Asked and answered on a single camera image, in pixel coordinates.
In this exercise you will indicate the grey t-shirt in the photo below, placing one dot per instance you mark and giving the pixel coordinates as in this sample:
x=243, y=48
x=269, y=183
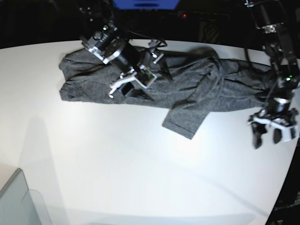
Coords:
x=200, y=85

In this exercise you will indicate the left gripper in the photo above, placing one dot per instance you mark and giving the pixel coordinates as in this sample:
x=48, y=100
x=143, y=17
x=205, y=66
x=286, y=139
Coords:
x=277, y=115

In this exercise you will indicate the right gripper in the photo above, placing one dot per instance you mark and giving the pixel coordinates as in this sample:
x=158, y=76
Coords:
x=125, y=57

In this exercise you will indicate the blue box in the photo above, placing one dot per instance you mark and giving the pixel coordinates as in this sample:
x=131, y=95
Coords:
x=146, y=4

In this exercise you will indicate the black power strip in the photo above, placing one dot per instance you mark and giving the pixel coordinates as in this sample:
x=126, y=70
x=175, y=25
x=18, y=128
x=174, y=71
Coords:
x=203, y=16

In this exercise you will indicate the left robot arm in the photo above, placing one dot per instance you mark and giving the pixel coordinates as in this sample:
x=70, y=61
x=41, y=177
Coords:
x=270, y=17

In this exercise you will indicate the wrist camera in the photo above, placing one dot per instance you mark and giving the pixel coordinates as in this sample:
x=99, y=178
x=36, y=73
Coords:
x=290, y=133
x=145, y=77

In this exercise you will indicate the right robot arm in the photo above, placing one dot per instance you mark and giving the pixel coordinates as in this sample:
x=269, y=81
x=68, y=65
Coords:
x=102, y=11

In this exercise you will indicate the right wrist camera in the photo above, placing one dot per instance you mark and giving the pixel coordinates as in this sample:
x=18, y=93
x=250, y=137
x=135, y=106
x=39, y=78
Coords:
x=145, y=77

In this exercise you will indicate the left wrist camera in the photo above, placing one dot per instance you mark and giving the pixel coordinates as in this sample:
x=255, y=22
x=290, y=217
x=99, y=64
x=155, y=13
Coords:
x=290, y=133

